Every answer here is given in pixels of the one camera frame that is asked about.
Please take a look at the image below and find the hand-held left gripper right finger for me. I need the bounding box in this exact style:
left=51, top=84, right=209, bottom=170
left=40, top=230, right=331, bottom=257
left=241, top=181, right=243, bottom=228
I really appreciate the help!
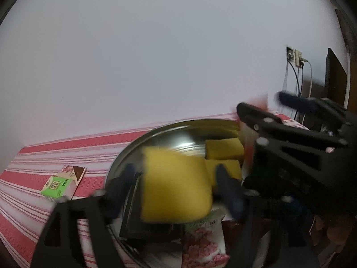
left=213, top=163, right=315, bottom=268

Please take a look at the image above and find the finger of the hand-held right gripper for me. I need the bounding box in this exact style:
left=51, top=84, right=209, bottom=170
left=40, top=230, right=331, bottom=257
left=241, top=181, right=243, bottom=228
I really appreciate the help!
left=237, top=103, right=357, bottom=190
left=277, top=91, right=357, bottom=146

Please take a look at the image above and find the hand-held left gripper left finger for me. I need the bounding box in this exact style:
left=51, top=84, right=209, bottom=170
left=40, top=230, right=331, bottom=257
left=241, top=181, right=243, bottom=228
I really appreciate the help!
left=30, top=163, right=137, bottom=268

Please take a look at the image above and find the yellow green sponge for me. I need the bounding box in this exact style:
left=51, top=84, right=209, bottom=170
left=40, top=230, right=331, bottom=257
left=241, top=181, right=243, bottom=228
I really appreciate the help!
left=205, top=137, right=245, bottom=159
left=140, top=146, right=214, bottom=224
left=205, top=159, right=243, bottom=187

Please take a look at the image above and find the black cardboard box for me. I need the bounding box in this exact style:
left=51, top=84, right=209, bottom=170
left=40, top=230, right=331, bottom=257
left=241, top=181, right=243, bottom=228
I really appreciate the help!
left=119, top=173, right=185, bottom=242

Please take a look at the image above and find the white pink floral packet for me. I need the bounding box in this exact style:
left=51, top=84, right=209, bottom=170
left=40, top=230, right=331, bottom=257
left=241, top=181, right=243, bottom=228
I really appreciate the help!
left=181, top=211, right=232, bottom=268

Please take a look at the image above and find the round metal tin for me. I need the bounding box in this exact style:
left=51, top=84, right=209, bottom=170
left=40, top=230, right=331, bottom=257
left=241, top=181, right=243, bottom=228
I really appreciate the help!
left=104, top=119, right=251, bottom=268

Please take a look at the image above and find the person's right hand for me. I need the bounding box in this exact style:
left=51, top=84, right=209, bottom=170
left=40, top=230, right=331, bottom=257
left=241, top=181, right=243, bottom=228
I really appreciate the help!
left=308, top=214, right=357, bottom=247

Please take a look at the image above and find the black monitor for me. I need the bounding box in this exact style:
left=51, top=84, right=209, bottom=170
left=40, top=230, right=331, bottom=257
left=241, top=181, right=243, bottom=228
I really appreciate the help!
left=325, top=47, right=349, bottom=109

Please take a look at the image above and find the wooden cabinet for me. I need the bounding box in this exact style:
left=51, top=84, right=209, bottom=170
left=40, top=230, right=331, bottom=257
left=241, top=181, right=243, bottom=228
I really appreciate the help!
left=335, top=8, right=357, bottom=109

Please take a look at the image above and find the green white packet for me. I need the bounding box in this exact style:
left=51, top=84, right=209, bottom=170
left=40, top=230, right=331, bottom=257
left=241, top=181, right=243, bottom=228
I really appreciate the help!
left=40, top=174, right=77, bottom=201

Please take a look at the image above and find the red white striped tablecloth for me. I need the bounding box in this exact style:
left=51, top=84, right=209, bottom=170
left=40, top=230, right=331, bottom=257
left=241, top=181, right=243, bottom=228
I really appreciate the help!
left=0, top=112, right=310, bottom=268

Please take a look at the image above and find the black cable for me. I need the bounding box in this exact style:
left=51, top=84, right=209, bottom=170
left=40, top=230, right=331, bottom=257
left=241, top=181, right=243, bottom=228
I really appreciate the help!
left=289, top=61, right=303, bottom=123

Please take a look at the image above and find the white cable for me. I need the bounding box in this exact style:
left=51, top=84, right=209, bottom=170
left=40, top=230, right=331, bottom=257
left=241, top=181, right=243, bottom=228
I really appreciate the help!
left=303, top=59, right=313, bottom=98

